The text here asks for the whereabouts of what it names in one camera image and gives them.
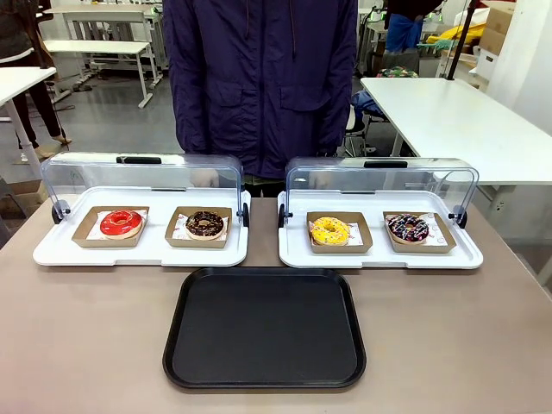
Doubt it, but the person's right hand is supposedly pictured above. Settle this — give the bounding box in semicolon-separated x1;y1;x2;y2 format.
191;169;221;189

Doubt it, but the yellow glazed donut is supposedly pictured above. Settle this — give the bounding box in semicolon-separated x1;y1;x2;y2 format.
310;216;351;248

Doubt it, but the white printed paper liner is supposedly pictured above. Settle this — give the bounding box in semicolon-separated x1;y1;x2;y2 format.
87;210;150;241
387;212;449;245
172;214;232;241
309;220;361;247

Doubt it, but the brown cardboard food tray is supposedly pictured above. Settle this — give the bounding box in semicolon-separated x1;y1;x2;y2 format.
306;211;374;254
382;210;457;254
71;205;151;248
164;206;234;250

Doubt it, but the chocolate glazed donut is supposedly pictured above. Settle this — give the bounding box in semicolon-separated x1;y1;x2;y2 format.
185;210;226;242

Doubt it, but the red glazed donut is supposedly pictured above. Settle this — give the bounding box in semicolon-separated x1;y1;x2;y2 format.
99;210;143;241

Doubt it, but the black plastic serving tray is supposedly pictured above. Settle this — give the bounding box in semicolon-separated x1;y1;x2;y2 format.
162;267;367;392

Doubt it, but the chocolate donut with colourful sprinkles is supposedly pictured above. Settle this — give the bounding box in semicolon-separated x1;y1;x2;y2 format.
386;213;430;245

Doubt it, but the white display case base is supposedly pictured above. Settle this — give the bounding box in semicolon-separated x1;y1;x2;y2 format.
33;185;252;268
278;191;484;271

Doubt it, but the person in navy jacket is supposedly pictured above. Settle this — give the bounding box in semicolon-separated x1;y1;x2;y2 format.
162;0;359;180

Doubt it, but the clear domed display lid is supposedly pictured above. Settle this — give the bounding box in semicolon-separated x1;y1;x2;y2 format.
279;156;480;229
41;151;250;229

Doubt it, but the blue cloth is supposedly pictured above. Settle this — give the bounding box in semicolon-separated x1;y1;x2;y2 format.
351;91;384;116

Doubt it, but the white workbench with shelf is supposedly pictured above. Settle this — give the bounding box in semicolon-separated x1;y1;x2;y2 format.
45;3;167;83

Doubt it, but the white table with white leg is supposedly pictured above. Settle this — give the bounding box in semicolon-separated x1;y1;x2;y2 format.
0;66;58;182

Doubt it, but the colourful patterned bag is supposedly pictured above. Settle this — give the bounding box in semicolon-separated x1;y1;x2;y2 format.
377;66;419;79

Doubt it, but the background person in dark clothes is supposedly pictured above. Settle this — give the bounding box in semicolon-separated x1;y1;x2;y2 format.
0;0;73;159

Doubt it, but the background person in blue apron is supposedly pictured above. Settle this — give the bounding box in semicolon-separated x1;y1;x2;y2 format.
383;0;426;74

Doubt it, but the large white table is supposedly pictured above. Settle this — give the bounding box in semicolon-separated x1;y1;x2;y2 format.
360;76;552;186

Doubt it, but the black metal pole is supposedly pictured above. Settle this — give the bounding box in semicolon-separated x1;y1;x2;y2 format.
445;0;478;82

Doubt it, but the yellow fabric bundle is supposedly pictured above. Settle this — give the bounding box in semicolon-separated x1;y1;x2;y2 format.
438;23;488;48

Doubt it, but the white storage box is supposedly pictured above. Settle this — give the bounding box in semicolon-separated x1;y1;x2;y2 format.
477;46;501;81

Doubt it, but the brown cardboard box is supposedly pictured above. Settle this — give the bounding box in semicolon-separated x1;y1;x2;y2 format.
479;3;517;56

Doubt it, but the white workbench with frame legs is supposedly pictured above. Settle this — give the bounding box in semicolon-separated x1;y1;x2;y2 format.
42;40;152;109

